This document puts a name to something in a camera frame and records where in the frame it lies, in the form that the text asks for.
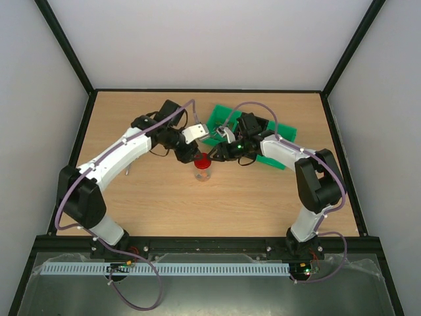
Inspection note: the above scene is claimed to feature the red round lid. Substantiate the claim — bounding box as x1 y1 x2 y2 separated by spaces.
194 153 212 170

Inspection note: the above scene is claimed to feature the clear plastic cup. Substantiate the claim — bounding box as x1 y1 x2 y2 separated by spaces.
194 168 211 182

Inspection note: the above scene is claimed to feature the black bin with swirl lollipops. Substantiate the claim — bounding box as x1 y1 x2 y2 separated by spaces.
255 116 269 132

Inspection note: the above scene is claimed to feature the green bin with lollipops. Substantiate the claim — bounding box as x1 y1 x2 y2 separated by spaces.
201 104 241 146

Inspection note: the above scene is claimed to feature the green bin with gummies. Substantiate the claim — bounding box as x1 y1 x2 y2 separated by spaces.
257 121 297 171

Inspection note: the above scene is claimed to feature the metal scoop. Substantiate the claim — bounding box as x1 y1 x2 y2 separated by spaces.
125 163 132 176

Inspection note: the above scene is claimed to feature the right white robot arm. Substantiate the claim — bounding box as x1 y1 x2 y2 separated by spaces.
208 113 347 258

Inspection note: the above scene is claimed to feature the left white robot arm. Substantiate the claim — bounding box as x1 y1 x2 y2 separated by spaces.
55 99 209 246

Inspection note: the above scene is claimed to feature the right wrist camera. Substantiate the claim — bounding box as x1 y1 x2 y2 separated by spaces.
216 126 236 144

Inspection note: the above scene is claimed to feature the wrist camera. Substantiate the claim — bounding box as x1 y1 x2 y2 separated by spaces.
216 126 236 144
182 123 210 144

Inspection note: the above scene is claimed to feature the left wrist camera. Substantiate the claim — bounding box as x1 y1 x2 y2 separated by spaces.
182 123 210 144

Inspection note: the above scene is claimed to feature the light blue cable duct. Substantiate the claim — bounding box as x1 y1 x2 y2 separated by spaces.
40 262 290 277

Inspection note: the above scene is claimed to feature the black aluminium rail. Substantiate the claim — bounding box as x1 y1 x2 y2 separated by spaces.
30 235 384 262

